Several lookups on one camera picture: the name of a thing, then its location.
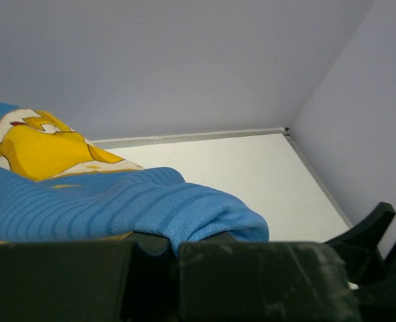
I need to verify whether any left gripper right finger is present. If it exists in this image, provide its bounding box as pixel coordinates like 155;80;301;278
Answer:
178;241;362;321

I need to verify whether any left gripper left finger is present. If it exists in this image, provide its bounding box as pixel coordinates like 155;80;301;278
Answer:
0;233;178;321

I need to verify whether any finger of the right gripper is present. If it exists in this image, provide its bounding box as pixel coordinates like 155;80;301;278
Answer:
325;202;395;285
353;242;396;321

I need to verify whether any yellow pillowcase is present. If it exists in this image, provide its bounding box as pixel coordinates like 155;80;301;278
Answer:
0;103;269;252

